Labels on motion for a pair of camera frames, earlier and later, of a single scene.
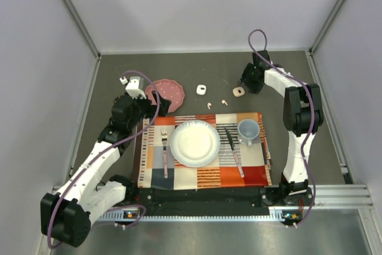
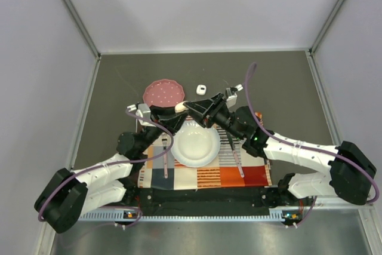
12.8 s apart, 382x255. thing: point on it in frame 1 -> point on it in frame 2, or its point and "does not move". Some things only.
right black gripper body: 249,78 -> 221,117
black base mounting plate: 217,199 does not move
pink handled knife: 234,153 does not move
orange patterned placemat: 242,160 does not move
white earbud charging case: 201,89 does not move
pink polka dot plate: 169,90 does not move
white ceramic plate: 194,143 does not move
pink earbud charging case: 239,91 -> 179,107
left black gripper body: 143,109 -> 158,120
